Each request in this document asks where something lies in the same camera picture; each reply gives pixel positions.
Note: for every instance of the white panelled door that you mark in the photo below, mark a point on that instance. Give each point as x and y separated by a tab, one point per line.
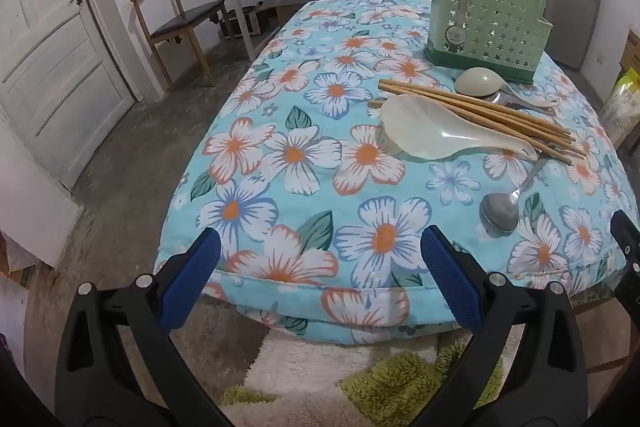
55	72

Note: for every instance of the shaggy white green rug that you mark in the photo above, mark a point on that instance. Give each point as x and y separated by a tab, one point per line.
310	372

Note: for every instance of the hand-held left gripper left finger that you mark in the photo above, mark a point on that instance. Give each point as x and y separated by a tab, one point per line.
192	277

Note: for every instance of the cardboard box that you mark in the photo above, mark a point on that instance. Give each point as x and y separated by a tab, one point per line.
634	49

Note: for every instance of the bundle of wooden chopsticks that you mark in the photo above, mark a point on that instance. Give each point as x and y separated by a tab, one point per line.
520	122

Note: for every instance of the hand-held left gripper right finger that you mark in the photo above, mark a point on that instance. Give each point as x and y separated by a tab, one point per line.
450	277

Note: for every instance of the green plastic utensil holder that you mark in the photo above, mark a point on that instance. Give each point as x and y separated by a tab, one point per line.
495	27

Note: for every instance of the yellow green rice bag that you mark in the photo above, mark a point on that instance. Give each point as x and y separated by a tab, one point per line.
625	107

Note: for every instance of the floral blue blanket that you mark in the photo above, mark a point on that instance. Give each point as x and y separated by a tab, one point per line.
320	187

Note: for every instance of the metal spoon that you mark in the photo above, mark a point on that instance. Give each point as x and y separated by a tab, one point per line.
500	99
500	209

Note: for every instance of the white rice paddle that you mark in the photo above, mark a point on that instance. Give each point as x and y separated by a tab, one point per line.
410	122

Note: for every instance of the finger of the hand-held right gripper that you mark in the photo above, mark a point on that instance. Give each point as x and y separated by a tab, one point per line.
627	237

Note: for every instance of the wooden chair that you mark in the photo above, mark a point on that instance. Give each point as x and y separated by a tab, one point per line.
185	14

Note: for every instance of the cream plastic spoon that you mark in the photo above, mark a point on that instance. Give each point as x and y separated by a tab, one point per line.
477	82

